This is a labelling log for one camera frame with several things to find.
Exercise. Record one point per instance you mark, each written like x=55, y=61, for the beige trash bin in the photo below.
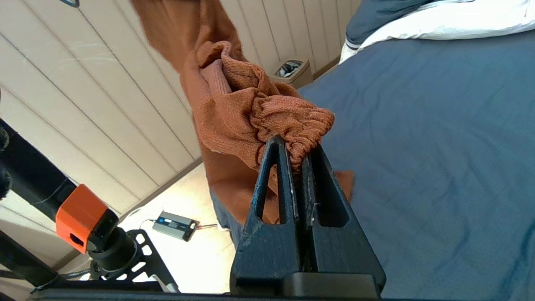
x=299, y=77

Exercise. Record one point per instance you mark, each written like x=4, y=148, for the grey power adapter box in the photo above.
x=173, y=225

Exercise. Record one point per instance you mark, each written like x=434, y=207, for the orange and navy left arm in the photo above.
x=79, y=217

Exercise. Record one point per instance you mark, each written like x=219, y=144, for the crumpled dark blue duvet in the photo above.
x=376, y=16

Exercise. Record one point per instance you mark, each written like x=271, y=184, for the brown shorts with white print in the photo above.
x=234, y=113

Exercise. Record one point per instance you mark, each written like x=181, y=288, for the blue bed sheet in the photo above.
x=439, y=167

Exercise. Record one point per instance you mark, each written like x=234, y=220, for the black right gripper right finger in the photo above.
x=338, y=251

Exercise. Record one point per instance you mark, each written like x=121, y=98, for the black trash bag liner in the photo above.
x=289, y=68

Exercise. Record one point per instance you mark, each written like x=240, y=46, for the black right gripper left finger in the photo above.
x=267, y=251

